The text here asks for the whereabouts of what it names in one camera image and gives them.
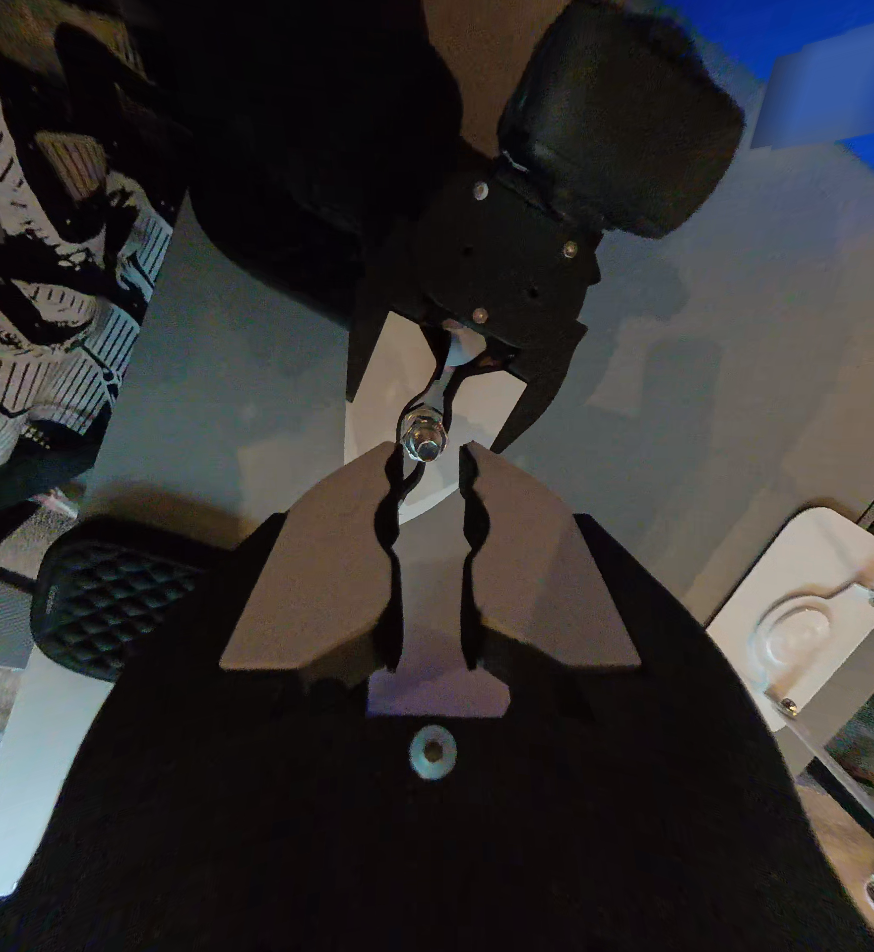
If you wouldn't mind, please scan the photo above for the blue plastic bin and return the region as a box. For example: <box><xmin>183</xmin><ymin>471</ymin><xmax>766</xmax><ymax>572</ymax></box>
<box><xmin>660</xmin><ymin>0</ymin><xmax>874</xmax><ymax>198</ymax></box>

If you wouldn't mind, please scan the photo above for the silver bolt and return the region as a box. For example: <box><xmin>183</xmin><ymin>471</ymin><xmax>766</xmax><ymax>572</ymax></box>
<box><xmin>400</xmin><ymin>420</ymin><xmax>449</xmax><ymax>464</ymax></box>

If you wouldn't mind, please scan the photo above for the wooden board document stand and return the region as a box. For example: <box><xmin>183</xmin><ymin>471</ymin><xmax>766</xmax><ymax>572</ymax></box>
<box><xmin>705</xmin><ymin>506</ymin><xmax>874</xmax><ymax>931</ymax></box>

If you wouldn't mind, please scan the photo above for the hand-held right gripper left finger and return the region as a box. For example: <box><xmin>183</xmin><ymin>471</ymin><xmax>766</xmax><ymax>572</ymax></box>
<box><xmin>217</xmin><ymin>440</ymin><xmax>406</xmax><ymax>672</ymax></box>

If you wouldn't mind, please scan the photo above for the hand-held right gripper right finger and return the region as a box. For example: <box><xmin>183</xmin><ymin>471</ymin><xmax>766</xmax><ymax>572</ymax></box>
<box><xmin>458</xmin><ymin>440</ymin><xmax>643</xmax><ymax>670</ymax></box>

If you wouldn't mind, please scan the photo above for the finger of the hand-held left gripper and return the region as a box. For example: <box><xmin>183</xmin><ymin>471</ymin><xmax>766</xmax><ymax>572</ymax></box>
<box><xmin>443</xmin><ymin>363</ymin><xmax>525</xmax><ymax>451</ymax></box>
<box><xmin>342</xmin><ymin>311</ymin><xmax>462</xmax><ymax>527</ymax></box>

